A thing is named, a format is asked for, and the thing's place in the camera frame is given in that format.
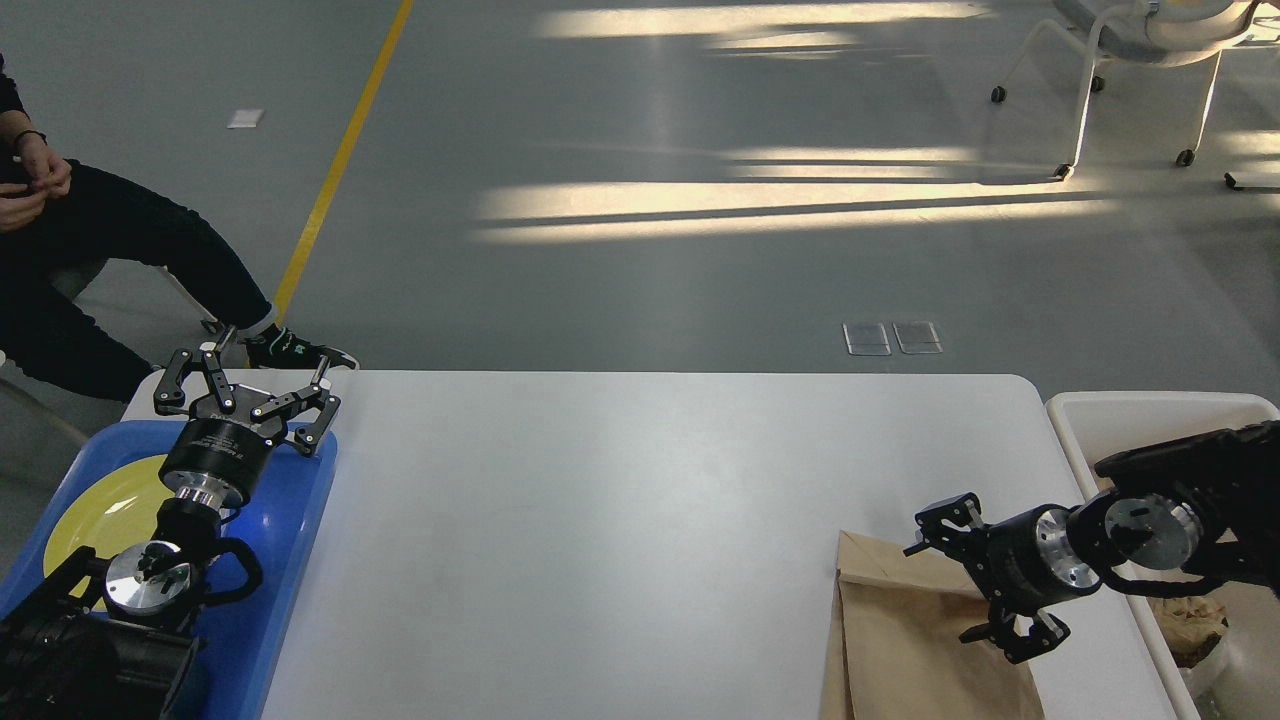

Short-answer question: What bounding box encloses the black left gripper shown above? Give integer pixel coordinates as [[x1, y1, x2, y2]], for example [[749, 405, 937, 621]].
[[154, 323, 342, 509]]

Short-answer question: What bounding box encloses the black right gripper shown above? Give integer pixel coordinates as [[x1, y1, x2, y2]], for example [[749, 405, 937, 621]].
[[902, 492, 1101, 664]]

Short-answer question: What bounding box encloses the yellow round plate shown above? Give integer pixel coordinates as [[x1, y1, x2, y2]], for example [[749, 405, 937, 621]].
[[42, 454, 173, 574]]

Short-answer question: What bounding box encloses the brown paper ball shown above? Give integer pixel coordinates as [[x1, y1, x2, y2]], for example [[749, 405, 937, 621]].
[[1148, 596, 1229, 667]]

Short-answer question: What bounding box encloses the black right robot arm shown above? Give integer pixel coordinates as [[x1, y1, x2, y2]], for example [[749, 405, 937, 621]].
[[905, 420, 1279, 664]]

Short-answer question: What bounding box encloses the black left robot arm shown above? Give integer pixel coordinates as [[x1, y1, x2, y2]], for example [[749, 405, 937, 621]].
[[3, 328, 351, 719]]

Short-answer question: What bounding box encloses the blue plastic tray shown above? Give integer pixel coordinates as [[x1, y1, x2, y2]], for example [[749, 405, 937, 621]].
[[3, 420, 339, 719]]

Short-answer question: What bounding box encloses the white plastic bin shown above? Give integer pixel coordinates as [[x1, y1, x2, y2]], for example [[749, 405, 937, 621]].
[[1046, 391, 1279, 719]]

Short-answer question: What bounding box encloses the person in dark trousers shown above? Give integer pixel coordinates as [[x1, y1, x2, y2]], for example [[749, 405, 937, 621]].
[[1, 77, 358, 402]]

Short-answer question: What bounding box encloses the white floor bar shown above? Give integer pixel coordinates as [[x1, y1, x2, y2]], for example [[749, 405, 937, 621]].
[[1224, 170, 1280, 192]]

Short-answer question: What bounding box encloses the white frame with casters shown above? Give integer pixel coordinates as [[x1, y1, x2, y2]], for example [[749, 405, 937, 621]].
[[0, 265, 227, 446]]

